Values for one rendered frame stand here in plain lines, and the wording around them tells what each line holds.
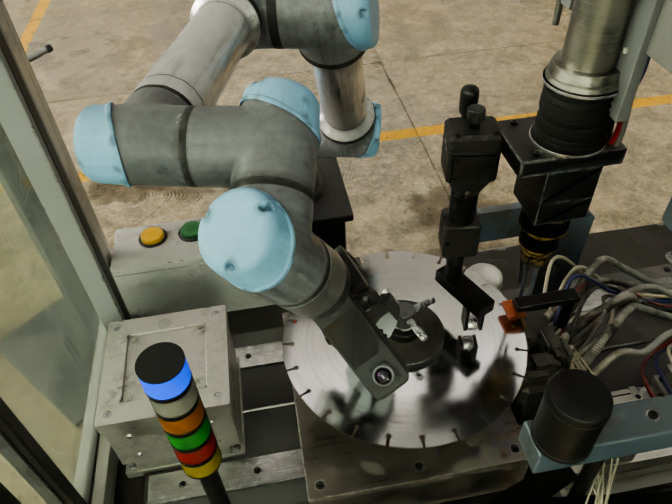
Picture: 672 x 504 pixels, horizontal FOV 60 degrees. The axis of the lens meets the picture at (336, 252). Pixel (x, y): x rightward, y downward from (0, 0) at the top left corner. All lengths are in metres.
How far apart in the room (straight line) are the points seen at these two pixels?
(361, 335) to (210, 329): 0.36
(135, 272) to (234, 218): 0.60
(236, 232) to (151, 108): 0.16
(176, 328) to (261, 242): 0.50
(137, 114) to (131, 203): 2.16
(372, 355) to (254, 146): 0.24
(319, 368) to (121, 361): 0.30
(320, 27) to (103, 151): 0.40
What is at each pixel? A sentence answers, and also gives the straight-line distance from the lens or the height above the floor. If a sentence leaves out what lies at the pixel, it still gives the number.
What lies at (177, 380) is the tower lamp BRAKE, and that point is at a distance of 0.55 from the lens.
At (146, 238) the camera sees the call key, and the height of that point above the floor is 0.91.
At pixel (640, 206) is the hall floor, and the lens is 2.72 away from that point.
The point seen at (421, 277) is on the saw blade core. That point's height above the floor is 0.95.
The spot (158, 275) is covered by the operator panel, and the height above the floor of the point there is 0.87.
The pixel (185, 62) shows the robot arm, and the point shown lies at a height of 1.32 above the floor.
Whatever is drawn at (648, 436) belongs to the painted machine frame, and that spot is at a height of 1.04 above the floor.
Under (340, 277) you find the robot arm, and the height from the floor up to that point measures 1.19.
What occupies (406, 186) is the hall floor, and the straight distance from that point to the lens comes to 2.60.
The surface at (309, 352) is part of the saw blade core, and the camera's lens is 0.79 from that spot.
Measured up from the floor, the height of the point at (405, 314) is 1.00.
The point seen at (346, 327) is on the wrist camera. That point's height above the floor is 1.12.
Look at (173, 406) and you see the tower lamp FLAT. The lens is 0.58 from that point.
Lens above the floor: 1.59
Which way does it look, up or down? 44 degrees down
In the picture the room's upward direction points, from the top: 3 degrees counter-clockwise
